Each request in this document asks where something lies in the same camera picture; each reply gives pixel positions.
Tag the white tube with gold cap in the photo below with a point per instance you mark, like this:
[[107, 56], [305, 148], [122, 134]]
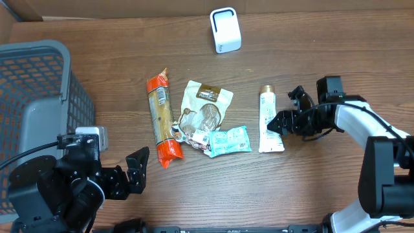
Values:
[[269, 141]]

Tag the orange biscuit pack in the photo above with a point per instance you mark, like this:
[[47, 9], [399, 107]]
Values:
[[168, 149]]

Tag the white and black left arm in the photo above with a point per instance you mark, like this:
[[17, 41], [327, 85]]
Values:
[[64, 195]]

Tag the grey plastic shopping basket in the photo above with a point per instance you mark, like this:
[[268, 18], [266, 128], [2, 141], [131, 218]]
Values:
[[41, 97]]

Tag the teal snack packet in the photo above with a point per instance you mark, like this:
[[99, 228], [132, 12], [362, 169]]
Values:
[[231, 141]]

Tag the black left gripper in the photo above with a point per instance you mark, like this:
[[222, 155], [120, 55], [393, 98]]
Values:
[[116, 182]]

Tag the beige brown snack pouch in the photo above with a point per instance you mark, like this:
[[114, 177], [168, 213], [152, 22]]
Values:
[[203, 109]]

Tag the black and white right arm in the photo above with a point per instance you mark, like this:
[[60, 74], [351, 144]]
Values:
[[385, 187]]

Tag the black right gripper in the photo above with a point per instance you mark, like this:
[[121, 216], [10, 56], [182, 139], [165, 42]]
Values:
[[297, 120]]

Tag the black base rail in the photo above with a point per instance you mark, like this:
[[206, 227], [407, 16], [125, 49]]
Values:
[[138, 225]]

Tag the white barcode scanner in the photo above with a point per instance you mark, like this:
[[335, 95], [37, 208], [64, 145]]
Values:
[[225, 29]]

